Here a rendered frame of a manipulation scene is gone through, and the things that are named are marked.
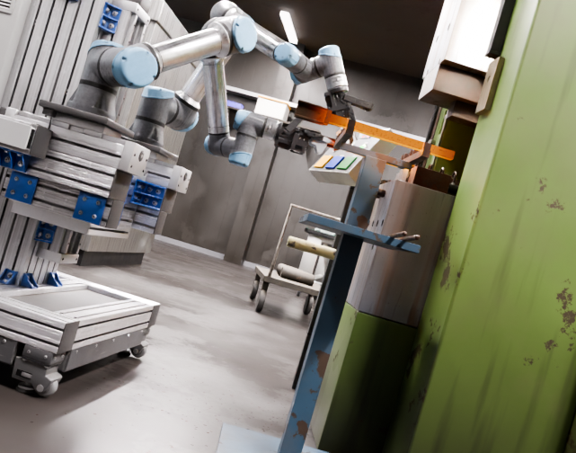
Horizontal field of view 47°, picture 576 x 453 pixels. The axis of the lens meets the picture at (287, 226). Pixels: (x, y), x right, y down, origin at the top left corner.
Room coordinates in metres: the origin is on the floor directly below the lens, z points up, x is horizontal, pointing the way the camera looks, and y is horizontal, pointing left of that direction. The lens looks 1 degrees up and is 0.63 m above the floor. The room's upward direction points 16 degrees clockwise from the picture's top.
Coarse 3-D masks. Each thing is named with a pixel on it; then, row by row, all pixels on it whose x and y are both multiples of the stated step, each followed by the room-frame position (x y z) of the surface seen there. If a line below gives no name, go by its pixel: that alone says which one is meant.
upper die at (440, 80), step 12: (432, 72) 2.35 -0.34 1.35; (444, 72) 2.27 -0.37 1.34; (456, 72) 2.27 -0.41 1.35; (468, 72) 2.27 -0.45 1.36; (432, 84) 2.28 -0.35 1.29; (444, 84) 2.27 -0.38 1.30; (456, 84) 2.27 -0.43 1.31; (468, 84) 2.27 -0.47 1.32; (480, 84) 2.28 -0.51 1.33; (420, 96) 2.45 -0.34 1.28; (432, 96) 2.36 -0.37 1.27; (444, 96) 2.32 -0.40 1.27; (456, 96) 2.27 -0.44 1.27; (468, 96) 2.27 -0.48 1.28; (444, 108) 2.47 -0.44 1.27
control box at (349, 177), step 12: (360, 144) 2.84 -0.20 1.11; (372, 144) 2.76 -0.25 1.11; (384, 144) 2.76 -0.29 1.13; (360, 156) 2.74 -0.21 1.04; (312, 168) 2.98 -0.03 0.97; (324, 168) 2.89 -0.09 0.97; (336, 168) 2.81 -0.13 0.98; (348, 168) 2.73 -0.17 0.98; (324, 180) 2.95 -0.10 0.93; (336, 180) 2.85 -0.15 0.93; (348, 180) 2.76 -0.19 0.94
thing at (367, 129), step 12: (300, 108) 1.73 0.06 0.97; (312, 108) 1.73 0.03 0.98; (324, 108) 1.73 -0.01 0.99; (312, 120) 1.73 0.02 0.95; (324, 120) 1.72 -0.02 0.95; (336, 120) 1.73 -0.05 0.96; (348, 120) 1.73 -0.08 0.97; (360, 132) 1.75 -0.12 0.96; (372, 132) 1.74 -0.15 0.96; (384, 132) 1.74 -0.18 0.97; (396, 144) 1.77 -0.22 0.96; (408, 144) 1.74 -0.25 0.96; (420, 144) 1.74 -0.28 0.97; (444, 156) 1.75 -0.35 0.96
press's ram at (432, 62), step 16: (448, 0) 2.44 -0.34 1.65; (464, 0) 2.22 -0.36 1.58; (480, 0) 2.22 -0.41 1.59; (496, 0) 2.22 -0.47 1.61; (448, 16) 2.35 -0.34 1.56; (464, 16) 2.22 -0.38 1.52; (480, 16) 2.22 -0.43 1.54; (496, 16) 2.23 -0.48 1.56; (448, 32) 2.27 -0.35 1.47; (464, 32) 2.22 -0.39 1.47; (480, 32) 2.22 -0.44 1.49; (432, 48) 2.48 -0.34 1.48; (448, 48) 2.22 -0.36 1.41; (464, 48) 2.22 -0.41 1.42; (480, 48) 2.22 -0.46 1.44; (432, 64) 2.39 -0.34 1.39; (448, 64) 2.26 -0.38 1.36; (464, 64) 2.22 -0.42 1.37; (480, 64) 2.22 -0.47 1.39
